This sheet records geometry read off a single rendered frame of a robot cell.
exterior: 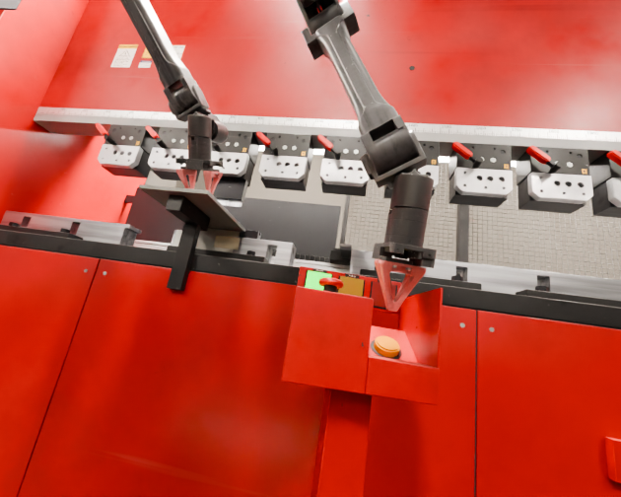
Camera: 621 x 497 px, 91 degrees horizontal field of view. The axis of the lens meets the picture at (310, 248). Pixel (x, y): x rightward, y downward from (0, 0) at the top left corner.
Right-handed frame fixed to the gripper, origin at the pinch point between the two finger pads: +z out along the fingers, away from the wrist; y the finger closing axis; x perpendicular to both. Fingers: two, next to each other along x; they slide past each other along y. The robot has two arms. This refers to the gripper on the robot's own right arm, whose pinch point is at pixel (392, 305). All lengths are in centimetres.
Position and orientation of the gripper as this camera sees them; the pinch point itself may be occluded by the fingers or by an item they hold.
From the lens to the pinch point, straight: 48.7
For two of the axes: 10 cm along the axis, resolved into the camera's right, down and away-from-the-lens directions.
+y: -0.2, 0.0, 10.0
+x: -9.9, -1.7, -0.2
